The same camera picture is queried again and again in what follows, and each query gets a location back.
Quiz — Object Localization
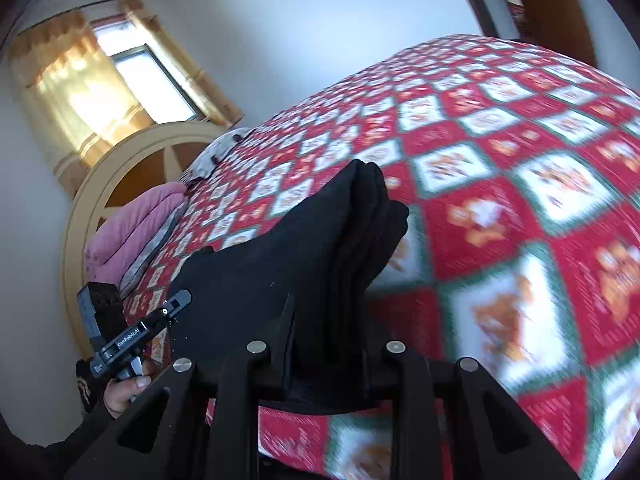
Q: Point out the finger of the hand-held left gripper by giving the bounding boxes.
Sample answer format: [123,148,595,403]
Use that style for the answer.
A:
[144,288,194,334]

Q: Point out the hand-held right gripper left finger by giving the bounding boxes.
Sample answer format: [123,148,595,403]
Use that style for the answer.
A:
[65,292,297,480]

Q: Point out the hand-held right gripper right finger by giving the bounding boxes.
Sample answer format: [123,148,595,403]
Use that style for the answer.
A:
[365,320,581,480]

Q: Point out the black pants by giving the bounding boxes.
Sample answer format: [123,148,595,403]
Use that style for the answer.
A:
[167,159,412,417]

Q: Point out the person's left forearm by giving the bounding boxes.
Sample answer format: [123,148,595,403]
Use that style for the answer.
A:
[0,359,117,480]

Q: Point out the person's left hand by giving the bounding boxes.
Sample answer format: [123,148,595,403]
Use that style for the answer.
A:
[102,357,159,421]

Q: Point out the folded pink quilt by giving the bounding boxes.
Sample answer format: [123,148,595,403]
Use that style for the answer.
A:
[83,182,190,295]

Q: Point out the cream wooden headboard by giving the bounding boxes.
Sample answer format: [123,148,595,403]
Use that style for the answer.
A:
[60,122,232,362]

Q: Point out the white patterned pillow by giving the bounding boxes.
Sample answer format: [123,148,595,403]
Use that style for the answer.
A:
[180,127,257,187]

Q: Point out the window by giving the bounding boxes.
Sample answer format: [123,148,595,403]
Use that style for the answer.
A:
[92,17,207,125]

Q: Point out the yellow curtain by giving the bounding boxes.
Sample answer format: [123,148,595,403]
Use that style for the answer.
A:
[10,0,244,200]

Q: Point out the red checkered printed blanket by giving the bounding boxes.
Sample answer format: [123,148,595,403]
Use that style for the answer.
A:
[122,34,640,480]

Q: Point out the brown wooden door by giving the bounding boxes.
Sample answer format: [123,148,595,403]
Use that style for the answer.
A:
[492,0,601,67]

